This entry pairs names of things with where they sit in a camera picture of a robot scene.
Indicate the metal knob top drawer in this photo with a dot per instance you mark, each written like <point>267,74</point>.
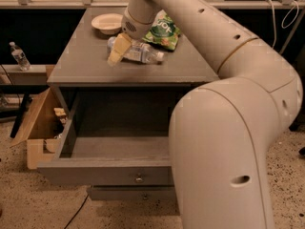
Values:
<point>139,179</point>

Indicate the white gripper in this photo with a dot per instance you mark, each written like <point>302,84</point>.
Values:
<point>134,28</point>

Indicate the grey top drawer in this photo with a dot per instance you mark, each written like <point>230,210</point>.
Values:
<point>111,136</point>

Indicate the green chip bag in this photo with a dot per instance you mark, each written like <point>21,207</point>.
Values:
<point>163,33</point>

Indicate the grey lower drawer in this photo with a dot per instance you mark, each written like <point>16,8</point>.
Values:
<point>131,192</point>

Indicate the white paper bowl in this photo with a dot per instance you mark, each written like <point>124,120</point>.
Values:
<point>109,23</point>

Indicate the grey cabinet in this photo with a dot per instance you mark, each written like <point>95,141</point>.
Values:
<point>84,61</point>

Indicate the blue plastic bottle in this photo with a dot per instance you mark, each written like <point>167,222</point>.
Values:
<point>140,52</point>

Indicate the cardboard box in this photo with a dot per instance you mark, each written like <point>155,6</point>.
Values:
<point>40,129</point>

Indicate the clear water bottle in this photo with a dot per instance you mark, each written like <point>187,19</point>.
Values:
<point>20,57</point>

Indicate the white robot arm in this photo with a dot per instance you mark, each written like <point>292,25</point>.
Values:
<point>220,132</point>

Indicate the grey drawer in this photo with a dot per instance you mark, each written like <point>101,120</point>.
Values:
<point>111,136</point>
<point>131,192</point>

